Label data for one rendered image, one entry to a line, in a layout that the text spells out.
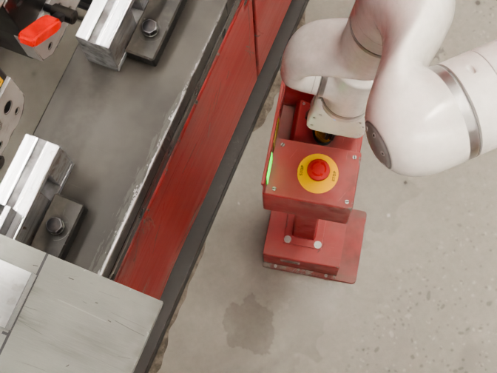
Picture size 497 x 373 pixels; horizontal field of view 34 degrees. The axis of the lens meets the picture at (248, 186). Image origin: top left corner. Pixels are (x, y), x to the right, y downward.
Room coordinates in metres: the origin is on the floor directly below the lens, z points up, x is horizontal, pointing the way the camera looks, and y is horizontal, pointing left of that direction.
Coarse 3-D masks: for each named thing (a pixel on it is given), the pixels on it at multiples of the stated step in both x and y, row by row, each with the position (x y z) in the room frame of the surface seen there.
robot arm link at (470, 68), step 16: (480, 48) 0.31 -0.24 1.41; (496, 48) 0.30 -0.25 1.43; (448, 64) 0.30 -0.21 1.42; (464, 64) 0.29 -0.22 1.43; (480, 64) 0.29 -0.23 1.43; (496, 64) 0.28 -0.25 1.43; (464, 80) 0.27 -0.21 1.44; (480, 80) 0.27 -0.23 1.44; (496, 80) 0.27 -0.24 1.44; (480, 96) 0.25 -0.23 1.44; (496, 96) 0.25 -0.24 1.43; (480, 112) 0.24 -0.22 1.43; (496, 112) 0.24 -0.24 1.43; (480, 128) 0.23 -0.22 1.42; (496, 128) 0.23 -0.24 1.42; (496, 144) 0.22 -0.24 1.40
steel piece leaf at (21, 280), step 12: (0, 264) 0.25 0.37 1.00; (0, 276) 0.24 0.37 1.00; (12, 276) 0.23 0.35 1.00; (24, 276) 0.23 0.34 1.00; (36, 276) 0.23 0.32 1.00; (0, 288) 0.22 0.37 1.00; (12, 288) 0.22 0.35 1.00; (24, 288) 0.21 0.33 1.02; (0, 300) 0.20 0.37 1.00; (12, 300) 0.20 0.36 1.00; (24, 300) 0.20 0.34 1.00; (0, 312) 0.18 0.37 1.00; (12, 312) 0.18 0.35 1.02; (0, 324) 0.17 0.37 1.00; (12, 324) 0.16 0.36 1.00
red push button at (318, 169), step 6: (312, 162) 0.40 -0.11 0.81; (318, 162) 0.40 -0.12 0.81; (324, 162) 0.40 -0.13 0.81; (312, 168) 0.39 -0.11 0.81; (318, 168) 0.39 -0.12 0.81; (324, 168) 0.39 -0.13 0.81; (312, 174) 0.38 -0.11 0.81; (318, 174) 0.38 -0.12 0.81; (324, 174) 0.38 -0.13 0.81; (318, 180) 0.37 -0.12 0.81
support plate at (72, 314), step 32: (0, 256) 0.27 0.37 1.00; (32, 256) 0.26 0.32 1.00; (64, 288) 0.21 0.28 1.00; (96, 288) 0.20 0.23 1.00; (128, 288) 0.19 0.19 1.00; (32, 320) 0.17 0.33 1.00; (64, 320) 0.16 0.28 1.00; (96, 320) 0.15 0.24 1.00; (128, 320) 0.15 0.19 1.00; (32, 352) 0.12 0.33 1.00; (64, 352) 0.12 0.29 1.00; (96, 352) 0.11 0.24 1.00; (128, 352) 0.10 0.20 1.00
